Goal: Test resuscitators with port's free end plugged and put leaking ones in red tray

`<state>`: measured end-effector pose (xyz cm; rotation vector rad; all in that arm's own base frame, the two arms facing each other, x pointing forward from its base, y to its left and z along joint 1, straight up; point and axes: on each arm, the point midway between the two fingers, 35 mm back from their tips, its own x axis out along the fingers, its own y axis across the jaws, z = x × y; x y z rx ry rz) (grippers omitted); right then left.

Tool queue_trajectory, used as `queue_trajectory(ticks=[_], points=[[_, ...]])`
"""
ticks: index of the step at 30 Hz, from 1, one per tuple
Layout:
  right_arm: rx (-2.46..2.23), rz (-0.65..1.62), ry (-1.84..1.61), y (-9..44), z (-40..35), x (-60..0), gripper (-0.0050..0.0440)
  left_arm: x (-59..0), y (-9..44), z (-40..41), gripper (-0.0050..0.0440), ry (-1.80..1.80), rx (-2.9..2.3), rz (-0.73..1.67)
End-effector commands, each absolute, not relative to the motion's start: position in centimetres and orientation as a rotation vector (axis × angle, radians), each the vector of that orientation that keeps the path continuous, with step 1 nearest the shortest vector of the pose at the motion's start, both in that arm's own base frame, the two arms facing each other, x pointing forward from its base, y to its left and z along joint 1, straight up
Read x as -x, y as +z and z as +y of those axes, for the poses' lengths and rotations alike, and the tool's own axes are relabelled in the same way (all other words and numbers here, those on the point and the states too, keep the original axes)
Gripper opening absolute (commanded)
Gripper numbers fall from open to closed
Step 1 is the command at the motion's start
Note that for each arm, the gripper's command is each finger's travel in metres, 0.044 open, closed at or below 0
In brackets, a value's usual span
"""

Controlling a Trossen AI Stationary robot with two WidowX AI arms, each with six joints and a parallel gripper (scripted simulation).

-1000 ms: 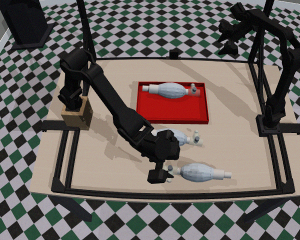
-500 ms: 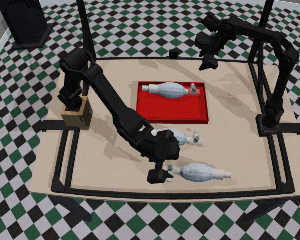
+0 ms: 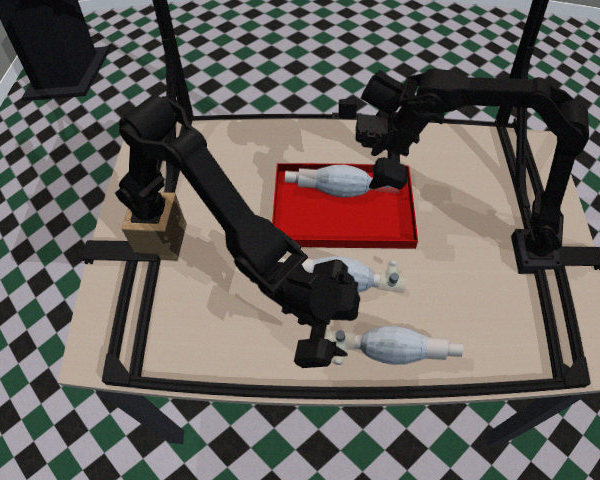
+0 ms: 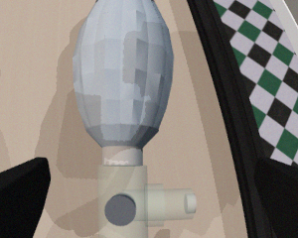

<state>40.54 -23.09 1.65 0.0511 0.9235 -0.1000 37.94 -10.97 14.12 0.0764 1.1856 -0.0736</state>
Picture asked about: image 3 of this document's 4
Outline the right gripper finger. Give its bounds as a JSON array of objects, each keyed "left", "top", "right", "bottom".
[{"left": 332, "top": 341, "right": 348, "bottom": 358}]

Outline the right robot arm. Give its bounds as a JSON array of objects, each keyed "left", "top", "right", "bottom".
[{"left": 115, "top": 93, "right": 360, "bottom": 326}]

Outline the red tray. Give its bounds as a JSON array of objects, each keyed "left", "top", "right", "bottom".
[{"left": 272, "top": 163, "right": 418, "bottom": 249}]

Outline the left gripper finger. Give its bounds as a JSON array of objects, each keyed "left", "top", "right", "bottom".
[
  {"left": 371, "top": 144, "right": 384, "bottom": 156},
  {"left": 369, "top": 178, "right": 388, "bottom": 189}
]

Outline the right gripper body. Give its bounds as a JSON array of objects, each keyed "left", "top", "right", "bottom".
[{"left": 281, "top": 259, "right": 348, "bottom": 368}]

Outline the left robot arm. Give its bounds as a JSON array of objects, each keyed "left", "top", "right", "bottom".
[{"left": 355, "top": 68, "right": 589, "bottom": 259}]

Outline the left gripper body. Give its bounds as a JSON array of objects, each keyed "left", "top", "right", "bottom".
[{"left": 373, "top": 112, "right": 420, "bottom": 190}]

